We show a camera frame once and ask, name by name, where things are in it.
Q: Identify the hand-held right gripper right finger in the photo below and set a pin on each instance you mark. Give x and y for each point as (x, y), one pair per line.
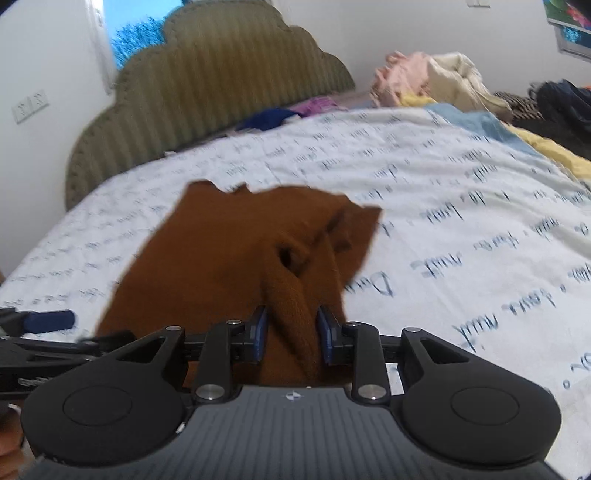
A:
(327, 339)

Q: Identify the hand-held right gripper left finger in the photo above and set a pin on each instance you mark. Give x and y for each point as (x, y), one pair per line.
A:
(259, 334)

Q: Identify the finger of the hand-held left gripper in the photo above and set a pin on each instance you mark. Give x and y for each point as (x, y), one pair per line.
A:
(55, 353)
(48, 321)

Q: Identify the brown knit garment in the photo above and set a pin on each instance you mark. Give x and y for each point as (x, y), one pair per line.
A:
(212, 258)

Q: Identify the pile of pink cream clothes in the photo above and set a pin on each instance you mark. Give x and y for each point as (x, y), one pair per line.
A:
(466, 83)

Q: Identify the dark clothes pile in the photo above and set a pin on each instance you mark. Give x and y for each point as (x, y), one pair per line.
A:
(565, 106)

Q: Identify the white printed bed blanket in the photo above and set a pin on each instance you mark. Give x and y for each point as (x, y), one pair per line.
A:
(461, 207)

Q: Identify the dark blue cloth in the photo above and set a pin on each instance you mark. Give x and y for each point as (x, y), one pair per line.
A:
(265, 119)

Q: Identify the purple cloth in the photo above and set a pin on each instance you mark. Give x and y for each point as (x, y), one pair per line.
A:
(318, 106)

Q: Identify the olive upholstered headboard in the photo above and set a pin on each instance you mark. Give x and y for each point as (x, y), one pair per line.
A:
(207, 87)

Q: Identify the light blue cloth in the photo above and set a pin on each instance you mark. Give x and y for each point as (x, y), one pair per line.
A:
(485, 127)

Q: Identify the pink crumpled cloth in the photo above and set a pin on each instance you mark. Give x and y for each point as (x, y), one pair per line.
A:
(401, 76)

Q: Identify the yellow cloth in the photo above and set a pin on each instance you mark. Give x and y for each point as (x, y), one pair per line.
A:
(554, 150)

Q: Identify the woven wicker basket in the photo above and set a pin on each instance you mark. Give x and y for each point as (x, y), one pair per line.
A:
(515, 105)

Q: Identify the window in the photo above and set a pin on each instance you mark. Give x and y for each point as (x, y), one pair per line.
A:
(134, 27)

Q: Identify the white wall socket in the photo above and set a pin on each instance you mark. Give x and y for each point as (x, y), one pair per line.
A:
(39, 101)
(22, 110)

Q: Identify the white wall switch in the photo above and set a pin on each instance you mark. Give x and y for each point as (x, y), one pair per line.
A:
(478, 2)

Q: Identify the colourful wall poster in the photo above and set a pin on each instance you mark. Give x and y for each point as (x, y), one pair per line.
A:
(570, 23)

